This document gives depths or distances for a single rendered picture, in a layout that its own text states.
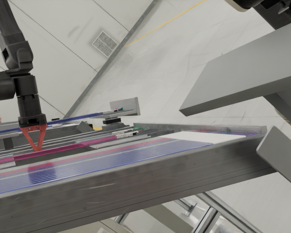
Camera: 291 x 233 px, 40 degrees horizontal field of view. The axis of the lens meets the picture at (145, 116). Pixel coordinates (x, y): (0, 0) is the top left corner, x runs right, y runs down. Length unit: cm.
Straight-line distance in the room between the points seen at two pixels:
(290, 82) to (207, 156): 49
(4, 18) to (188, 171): 72
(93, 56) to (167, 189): 839
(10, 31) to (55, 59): 766
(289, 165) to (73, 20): 849
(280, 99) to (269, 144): 69
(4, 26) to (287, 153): 79
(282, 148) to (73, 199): 30
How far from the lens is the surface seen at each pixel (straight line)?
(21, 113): 109
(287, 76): 102
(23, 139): 197
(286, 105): 129
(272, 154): 59
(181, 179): 57
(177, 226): 165
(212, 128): 79
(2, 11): 113
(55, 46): 880
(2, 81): 107
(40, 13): 892
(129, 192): 55
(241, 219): 149
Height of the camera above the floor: 105
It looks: 15 degrees down
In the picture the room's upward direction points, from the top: 51 degrees counter-clockwise
